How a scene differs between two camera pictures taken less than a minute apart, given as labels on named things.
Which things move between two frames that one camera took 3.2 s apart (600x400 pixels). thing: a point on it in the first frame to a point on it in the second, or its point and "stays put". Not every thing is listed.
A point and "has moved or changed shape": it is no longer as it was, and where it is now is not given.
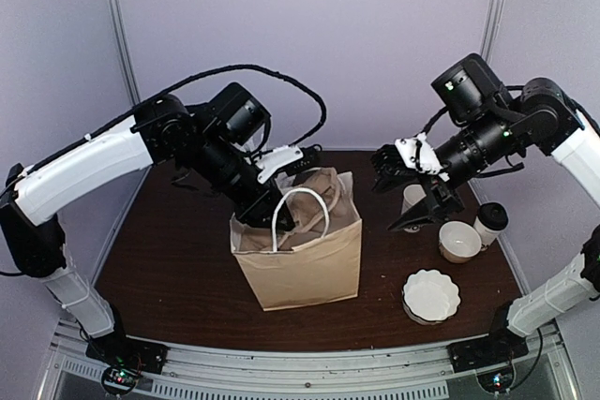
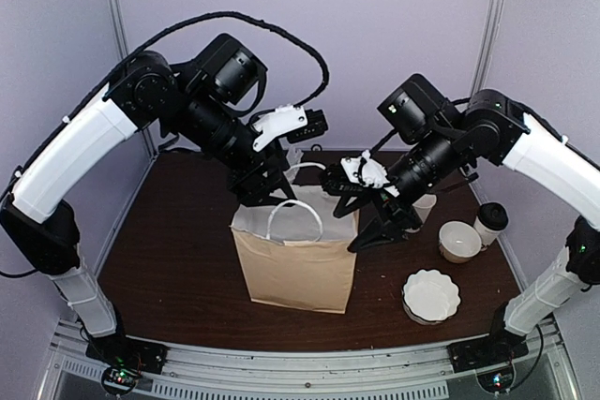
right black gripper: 427,210 to 390,228
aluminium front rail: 202,372 stays put
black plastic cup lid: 492,215 stays put
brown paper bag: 317,262 has moved or changed shape
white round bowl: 458,242 stays put
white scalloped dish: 429,297 stays put
